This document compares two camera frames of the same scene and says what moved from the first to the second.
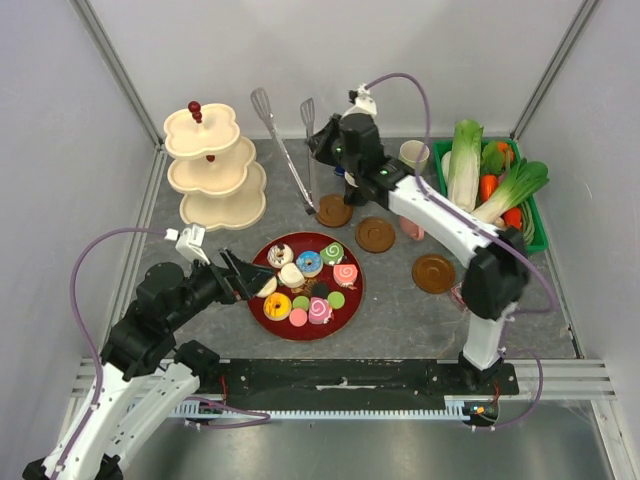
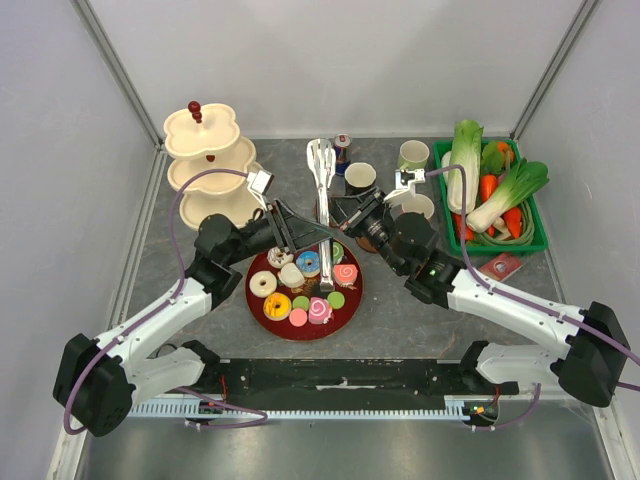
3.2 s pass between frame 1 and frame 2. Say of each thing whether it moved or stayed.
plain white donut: stayed
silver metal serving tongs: moved
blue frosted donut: stayed
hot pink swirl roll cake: stayed
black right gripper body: moved
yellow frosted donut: stayed
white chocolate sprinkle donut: stayed
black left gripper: moved
